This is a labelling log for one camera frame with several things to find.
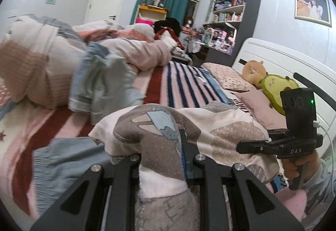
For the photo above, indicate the person's right hand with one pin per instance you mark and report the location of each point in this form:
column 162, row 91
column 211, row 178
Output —
column 312, row 165

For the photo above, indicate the tan plush toy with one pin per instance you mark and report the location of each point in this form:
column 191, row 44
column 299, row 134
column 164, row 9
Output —
column 253, row 69

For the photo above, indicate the framed wall picture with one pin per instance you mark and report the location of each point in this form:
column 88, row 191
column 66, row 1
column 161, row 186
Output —
column 312, row 10

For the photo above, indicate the yellow shelf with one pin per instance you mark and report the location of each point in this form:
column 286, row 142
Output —
column 152, row 9

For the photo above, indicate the pink bag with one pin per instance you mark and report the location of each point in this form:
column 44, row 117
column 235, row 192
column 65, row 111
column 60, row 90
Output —
column 144, row 21

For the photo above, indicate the pink ribbed pillow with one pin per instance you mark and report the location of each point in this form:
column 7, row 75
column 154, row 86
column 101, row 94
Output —
column 258, row 107

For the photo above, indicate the floral pillow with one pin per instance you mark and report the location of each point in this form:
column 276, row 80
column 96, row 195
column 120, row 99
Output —
column 225, row 76

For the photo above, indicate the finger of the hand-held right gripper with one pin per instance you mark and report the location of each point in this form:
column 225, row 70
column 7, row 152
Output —
column 254, row 147
column 278, row 133

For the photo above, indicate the person's right forearm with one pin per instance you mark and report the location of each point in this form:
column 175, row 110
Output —
column 320, row 194

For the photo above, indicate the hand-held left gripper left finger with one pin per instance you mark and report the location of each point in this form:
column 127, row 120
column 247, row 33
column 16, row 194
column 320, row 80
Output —
column 123, row 178

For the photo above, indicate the striped printed blanket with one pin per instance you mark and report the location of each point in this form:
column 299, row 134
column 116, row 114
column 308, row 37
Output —
column 178, row 83

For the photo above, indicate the cream grey patterned fleece pants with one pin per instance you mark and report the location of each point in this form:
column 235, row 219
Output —
column 162, row 126

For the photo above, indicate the white headboard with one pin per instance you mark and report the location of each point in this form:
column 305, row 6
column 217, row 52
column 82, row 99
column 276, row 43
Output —
column 275, row 57

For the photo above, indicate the green avocado plush toy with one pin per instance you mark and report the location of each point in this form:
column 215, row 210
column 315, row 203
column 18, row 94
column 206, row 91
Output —
column 278, row 89

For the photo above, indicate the blue grey elastic waist garment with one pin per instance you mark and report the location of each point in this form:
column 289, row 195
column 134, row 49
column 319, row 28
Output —
column 65, row 165

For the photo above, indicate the white and red jacket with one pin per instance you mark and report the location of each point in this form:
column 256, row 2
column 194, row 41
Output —
column 170, row 40

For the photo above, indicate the dark grey bookshelf desk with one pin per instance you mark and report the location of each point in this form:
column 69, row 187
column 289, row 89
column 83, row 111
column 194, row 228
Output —
column 252, row 23

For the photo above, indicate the pink duvet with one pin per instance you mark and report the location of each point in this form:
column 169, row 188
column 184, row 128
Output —
column 31, row 62

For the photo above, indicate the black garment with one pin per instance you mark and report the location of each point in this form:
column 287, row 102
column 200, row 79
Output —
column 168, row 24

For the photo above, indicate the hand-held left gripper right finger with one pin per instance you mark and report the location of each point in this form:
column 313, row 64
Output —
column 187, row 160

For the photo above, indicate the white door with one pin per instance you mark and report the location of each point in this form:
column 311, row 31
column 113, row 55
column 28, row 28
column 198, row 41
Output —
column 105, row 2

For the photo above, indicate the light blue denim shorts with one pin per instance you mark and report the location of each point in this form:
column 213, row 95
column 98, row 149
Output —
column 105, row 81

